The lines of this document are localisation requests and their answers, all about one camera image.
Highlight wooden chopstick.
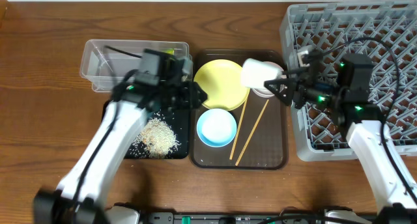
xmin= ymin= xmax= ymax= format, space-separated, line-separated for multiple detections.
xmin=229 ymin=99 xmax=248 ymax=160
xmin=235 ymin=99 xmax=269 ymax=167

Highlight grey dishwasher rack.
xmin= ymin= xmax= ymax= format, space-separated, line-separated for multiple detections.
xmin=280 ymin=1 xmax=416 ymax=161

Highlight black rectangular tray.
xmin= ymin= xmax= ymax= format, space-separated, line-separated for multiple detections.
xmin=102 ymin=98 xmax=192 ymax=160

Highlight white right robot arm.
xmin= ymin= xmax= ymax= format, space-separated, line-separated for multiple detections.
xmin=263 ymin=53 xmax=416 ymax=223

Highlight green snack wrapper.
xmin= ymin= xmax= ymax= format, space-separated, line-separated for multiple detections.
xmin=165 ymin=48 xmax=175 ymax=55

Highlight light blue bowl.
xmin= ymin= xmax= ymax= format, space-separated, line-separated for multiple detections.
xmin=196 ymin=109 xmax=237 ymax=148

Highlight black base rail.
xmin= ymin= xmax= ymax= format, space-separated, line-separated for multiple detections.
xmin=139 ymin=210 xmax=375 ymax=224

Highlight yellow round plate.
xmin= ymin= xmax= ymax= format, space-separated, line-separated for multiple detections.
xmin=194 ymin=59 xmax=250 ymax=111

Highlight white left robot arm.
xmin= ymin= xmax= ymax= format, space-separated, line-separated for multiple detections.
xmin=33 ymin=70 xmax=208 ymax=223

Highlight right wooden chopstick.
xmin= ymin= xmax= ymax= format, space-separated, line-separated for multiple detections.
xmin=235 ymin=99 xmax=269 ymax=167

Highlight white cup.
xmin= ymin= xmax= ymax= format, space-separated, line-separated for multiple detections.
xmin=240 ymin=59 xmax=284 ymax=89

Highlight clear plastic bin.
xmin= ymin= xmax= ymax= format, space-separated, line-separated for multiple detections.
xmin=79 ymin=39 xmax=192 ymax=92

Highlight rice and nut leftovers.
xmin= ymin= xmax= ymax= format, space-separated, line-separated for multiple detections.
xmin=126 ymin=112 xmax=181 ymax=159

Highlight brown serving tray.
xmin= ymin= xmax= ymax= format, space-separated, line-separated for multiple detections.
xmin=190 ymin=48 xmax=289 ymax=170

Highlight left wooden chopstick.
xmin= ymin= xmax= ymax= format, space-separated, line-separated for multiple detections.
xmin=229 ymin=99 xmax=248 ymax=160

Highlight pink round plate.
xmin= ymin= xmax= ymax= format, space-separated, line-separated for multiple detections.
xmin=253 ymin=61 xmax=284 ymax=98

